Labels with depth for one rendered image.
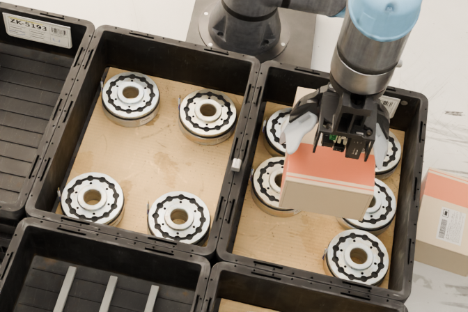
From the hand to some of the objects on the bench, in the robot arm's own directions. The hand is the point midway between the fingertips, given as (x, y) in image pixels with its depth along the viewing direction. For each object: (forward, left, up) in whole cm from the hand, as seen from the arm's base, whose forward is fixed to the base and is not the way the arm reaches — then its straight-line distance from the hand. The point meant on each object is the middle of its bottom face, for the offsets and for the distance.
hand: (331, 147), depth 119 cm
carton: (-14, +29, -38) cm, 50 cm away
